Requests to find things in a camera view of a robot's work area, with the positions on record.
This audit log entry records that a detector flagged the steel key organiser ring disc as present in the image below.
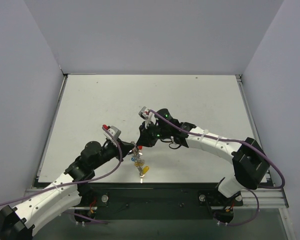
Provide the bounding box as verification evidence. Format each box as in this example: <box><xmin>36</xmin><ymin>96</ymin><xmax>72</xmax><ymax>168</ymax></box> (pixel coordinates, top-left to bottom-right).
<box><xmin>130</xmin><ymin>141</ymin><xmax>145</xmax><ymax>177</ymax></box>

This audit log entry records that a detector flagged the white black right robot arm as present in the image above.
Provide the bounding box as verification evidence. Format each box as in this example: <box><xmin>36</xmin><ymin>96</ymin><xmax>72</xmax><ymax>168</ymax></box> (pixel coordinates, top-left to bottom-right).
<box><xmin>136</xmin><ymin>107</ymin><xmax>270</xmax><ymax>199</ymax></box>

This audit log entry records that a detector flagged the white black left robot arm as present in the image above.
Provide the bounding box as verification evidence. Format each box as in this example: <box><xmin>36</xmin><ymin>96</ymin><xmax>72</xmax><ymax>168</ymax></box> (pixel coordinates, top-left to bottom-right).
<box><xmin>0</xmin><ymin>140</ymin><xmax>135</xmax><ymax>240</ymax></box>

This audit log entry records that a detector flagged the yellow key tag lower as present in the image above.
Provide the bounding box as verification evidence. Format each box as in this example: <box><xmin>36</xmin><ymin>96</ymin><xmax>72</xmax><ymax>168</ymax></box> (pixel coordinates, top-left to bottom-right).
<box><xmin>134</xmin><ymin>162</ymin><xmax>144</xmax><ymax>167</ymax></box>

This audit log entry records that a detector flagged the yellow key tag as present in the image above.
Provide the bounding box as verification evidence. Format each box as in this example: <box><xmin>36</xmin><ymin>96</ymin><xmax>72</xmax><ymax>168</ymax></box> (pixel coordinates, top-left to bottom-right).
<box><xmin>134</xmin><ymin>162</ymin><xmax>144</xmax><ymax>167</ymax></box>
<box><xmin>141</xmin><ymin>166</ymin><xmax>150</xmax><ymax>175</ymax></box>

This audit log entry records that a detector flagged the yellow key tag upper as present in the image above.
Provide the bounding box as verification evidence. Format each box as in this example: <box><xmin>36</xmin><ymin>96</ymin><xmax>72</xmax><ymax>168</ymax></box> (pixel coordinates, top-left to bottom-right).
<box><xmin>141</xmin><ymin>166</ymin><xmax>150</xmax><ymax>175</ymax></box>

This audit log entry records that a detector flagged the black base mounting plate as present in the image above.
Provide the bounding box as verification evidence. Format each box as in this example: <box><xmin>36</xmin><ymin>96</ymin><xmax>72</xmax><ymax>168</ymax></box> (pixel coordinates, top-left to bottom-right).
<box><xmin>71</xmin><ymin>183</ymin><xmax>243</xmax><ymax>222</ymax></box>

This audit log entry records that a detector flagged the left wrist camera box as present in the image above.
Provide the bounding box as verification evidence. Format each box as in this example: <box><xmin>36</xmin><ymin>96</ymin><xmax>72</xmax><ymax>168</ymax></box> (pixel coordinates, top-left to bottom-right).
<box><xmin>102</xmin><ymin>124</ymin><xmax>122</xmax><ymax>146</ymax></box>

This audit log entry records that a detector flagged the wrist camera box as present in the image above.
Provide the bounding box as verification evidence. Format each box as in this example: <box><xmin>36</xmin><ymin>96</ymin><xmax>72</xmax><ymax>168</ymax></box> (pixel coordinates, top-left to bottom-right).
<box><xmin>138</xmin><ymin>106</ymin><xmax>156</xmax><ymax>130</ymax></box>
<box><xmin>102</xmin><ymin>124</ymin><xmax>122</xmax><ymax>146</ymax></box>

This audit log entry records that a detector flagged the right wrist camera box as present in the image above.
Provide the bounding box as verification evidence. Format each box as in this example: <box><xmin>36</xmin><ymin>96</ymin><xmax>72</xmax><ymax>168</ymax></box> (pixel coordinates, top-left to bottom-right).
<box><xmin>138</xmin><ymin>106</ymin><xmax>156</xmax><ymax>130</ymax></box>

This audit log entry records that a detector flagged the aluminium front rail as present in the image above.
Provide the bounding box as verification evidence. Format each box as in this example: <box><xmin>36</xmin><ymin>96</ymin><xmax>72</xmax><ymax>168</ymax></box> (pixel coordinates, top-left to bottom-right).
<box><xmin>19</xmin><ymin>186</ymin><xmax>290</xmax><ymax>211</ymax></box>

